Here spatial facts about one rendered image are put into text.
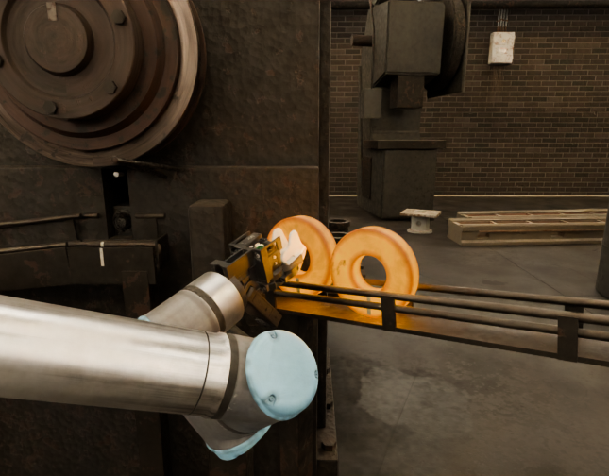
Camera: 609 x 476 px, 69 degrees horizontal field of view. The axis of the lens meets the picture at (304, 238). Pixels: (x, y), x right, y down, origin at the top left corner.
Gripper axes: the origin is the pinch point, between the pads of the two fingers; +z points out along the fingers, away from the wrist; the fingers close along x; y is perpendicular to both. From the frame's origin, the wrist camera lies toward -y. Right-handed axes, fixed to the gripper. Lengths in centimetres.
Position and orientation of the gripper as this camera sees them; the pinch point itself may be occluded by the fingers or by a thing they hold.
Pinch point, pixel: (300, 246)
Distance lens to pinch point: 83.9
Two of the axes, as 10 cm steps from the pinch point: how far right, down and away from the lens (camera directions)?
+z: 5.7, -4.5, 6.9
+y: -1.6, -8.9, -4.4
